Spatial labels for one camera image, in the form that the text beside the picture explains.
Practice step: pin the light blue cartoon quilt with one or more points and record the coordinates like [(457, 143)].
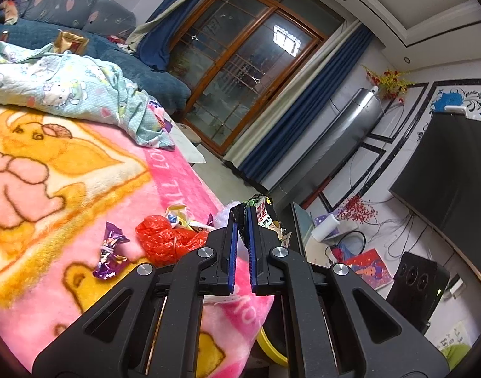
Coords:
[(71, 86)]

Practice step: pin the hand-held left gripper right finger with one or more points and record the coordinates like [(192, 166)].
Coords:
[(251, 252)]

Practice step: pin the person's green clothing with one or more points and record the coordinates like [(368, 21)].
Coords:
[(455, 352)]

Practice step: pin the red picture book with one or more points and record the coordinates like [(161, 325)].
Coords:
[(368, 269)]

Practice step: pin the black television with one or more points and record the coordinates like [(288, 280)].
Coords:
[(449, 173)]

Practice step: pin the plush toy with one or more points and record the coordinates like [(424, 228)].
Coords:
[(9, 11)]

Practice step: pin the blue sofa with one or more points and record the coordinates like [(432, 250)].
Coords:
[(146, 71)]

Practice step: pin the grey board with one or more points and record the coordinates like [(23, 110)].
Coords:
[(302, 228)]

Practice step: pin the white paper roll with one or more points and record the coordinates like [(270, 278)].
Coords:
[(325, 226)]

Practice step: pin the gold snack bag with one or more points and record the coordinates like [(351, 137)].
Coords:
[(69, 42)]

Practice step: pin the clear plastic bag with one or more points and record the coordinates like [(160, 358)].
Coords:
[(221, 215)]

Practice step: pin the white webcam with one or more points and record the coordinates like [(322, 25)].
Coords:
[(456, 110)]

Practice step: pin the silver standing air conditioner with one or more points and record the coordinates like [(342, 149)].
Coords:
[(338, 141)]

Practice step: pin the grey heart print cushion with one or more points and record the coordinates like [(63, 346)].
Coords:
[(55, 2), (108, 17)]

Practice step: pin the yellow red artificial flowers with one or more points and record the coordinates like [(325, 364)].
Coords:
[(390, 80)]

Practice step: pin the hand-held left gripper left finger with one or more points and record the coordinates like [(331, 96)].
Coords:
[(233, 252)]

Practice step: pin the pink cartoon blanket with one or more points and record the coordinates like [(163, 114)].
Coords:
[(173, 181)]

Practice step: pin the black speaker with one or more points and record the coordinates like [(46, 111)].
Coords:
[(417, 283)]

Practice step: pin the black green snack wrapper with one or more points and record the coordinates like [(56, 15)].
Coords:
[(266, 214)]

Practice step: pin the red berry branches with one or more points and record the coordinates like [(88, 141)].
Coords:
[(356, 209)]

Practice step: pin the wooden framed glass door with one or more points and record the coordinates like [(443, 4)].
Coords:
[(240, 67)]

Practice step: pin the blue curtain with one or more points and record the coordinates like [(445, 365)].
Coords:
[(299, 118), (165, 35)]

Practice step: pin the white cloth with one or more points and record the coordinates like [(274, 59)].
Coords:
[(189, 141)]

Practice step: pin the yellow white snack wrapper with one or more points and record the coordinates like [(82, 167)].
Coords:
[(178, 214)]

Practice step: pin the red plastic bag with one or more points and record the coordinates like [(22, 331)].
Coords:
[(161, 236)]

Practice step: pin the purple candy wrapper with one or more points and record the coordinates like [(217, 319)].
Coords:
[(110, 252)]

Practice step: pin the yellow trash bin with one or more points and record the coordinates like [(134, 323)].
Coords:
[(270, 348)]

